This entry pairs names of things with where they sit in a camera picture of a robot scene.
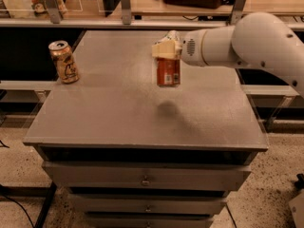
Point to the top drawer knob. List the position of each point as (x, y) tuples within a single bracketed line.
[(145, 181)]

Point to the grey drawer cabinet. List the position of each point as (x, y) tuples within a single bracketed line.
[(101, 135)]

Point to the red coke can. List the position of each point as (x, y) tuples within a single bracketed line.
[(168, 72)]

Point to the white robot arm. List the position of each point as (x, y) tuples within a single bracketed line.
[(258, 41)]

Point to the white green soda can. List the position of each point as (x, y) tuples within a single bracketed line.
[(171, 35)]

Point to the grey metal railing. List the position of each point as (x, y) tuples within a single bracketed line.
[(152, 14)]

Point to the grey box on floor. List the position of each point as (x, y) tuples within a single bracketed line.
[(297, 203)]

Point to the gold brown soda can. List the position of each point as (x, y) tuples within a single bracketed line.
[(62, 57)]

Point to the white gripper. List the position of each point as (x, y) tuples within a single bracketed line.
[(190, 47)]

